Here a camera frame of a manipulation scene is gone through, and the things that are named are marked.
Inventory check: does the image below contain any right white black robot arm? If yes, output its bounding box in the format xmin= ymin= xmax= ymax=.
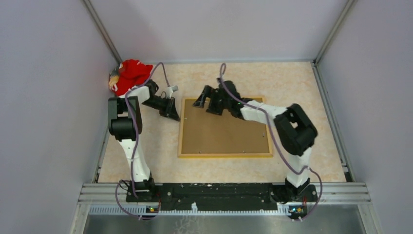
xmin=192 ymin=78 xmax=318 ymax=204

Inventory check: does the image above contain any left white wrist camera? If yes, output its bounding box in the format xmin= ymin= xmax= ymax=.
xmin=166 ymin=85 xmax=179 ymax=98

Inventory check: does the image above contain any yellow wooden picture frame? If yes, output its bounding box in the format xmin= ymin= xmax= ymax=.
xmin=177 ymin=96 xmax=274 ymax=159

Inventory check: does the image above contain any red crumpled cloth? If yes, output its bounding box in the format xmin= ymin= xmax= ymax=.
xmin=108 ymin=59 xmax=153 ymax=97

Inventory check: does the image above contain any aluminium rail with cable duct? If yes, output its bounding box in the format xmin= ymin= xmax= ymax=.
xmin=78 ymin=182 xmax=371 ymax=218

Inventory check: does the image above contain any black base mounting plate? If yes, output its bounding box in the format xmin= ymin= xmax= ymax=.
xmin=126 ymin=183 xmax=318 ymax=211

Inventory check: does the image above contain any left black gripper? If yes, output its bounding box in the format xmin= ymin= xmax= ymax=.
xmin=141 ymin=96 xmax=180 ymax=121

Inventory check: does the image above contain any brown cardboard backing board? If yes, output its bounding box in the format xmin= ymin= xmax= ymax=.
xmin=181 ymin=98 xmax=271 ymax=155

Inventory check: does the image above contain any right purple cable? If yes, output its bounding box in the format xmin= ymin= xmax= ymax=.
xmin=219 ymin=63 xmax=323 ymax=222

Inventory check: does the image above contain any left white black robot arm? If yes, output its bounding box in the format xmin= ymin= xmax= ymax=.
xmin=108 ymin=80 xmax=181 ymax=202

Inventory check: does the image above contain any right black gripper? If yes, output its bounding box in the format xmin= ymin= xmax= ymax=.
xmin=194 ymin=84 xmax=232 ymax=115

